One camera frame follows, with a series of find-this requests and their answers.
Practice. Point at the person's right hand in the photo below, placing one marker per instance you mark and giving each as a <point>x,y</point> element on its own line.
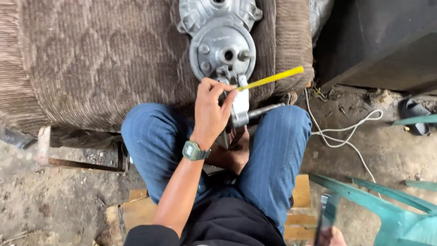
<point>329,237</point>

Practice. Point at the person's left hand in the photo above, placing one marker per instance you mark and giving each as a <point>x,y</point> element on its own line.
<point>208,116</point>

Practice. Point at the dark metal hand tool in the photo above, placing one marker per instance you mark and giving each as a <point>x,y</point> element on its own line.
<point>327,211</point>

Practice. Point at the yellow stick tool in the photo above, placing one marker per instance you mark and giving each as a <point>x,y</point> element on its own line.
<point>273,78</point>

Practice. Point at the green digital wristwatch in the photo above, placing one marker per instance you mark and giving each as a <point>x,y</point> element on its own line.
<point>192,150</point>

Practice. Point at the yellow wooden stool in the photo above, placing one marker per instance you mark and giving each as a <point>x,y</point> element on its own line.
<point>302,194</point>

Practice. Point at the grey steel shaft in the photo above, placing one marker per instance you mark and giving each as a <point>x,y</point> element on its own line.
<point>264,110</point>

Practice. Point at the green plastic chair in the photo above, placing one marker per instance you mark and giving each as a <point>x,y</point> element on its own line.
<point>392,208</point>

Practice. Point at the blue striped trousers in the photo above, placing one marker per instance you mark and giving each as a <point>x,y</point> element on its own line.
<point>273,153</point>

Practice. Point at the silver metal gear casing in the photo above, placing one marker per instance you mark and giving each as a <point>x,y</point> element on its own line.
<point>222,41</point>

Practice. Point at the black shirt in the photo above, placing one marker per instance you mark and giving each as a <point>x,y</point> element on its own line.
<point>232,225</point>

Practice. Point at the small brown ribbed cushion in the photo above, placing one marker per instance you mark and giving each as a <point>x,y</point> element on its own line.
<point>293,44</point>

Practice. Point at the large brown patterned cushion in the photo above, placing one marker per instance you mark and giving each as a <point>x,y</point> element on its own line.
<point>102,61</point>

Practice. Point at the grey sack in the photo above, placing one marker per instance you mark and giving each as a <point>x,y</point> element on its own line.
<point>319,15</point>

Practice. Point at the black sandal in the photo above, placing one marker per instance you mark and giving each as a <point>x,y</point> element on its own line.
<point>414,112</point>

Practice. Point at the dark cabinet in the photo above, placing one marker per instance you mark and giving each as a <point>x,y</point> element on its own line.
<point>385,44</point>

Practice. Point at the silver metal lever bracket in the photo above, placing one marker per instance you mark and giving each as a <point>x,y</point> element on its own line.
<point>241,102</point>

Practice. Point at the rusty metal frame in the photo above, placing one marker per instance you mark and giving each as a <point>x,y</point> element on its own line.
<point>44,147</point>

